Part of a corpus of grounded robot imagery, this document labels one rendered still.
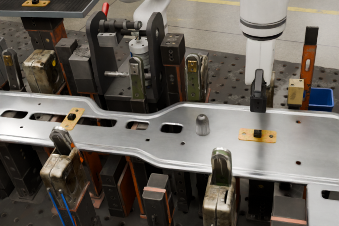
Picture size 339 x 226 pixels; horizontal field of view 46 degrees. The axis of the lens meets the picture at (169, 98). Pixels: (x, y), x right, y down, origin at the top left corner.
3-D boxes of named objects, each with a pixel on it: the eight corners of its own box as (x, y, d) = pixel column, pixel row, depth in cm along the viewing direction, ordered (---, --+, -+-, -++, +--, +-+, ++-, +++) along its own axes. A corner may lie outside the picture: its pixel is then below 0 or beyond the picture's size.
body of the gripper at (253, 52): (244, 11, 79) (244, 59, 86) (239, 37, 72) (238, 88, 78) (284, 11, 77) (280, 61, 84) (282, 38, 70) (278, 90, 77)
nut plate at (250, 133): (237, 139, 91) (237, 135, 91) (239, 128, 94) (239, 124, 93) (276, 143, 89) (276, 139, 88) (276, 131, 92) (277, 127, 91)
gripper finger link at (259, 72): (258, 53, 78) (257, 76, 81) (255, 78, 72) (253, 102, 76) (264, 54, 77) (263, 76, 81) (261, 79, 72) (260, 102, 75)
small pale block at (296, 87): (278, 188, 116) (288, 87, 94) (279, 179, 119) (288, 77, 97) (291, 189, 116) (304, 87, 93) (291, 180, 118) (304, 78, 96)
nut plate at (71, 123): (71, 130, 100) (70, 126, 99) (58, 129, 101) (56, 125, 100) (85, 109, 106) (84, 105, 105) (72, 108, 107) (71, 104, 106)
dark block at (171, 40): (174, 158, 130) (159, 45, 105) (179, 143, 135) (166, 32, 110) (189, 159, 129) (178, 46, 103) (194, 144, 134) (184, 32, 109)
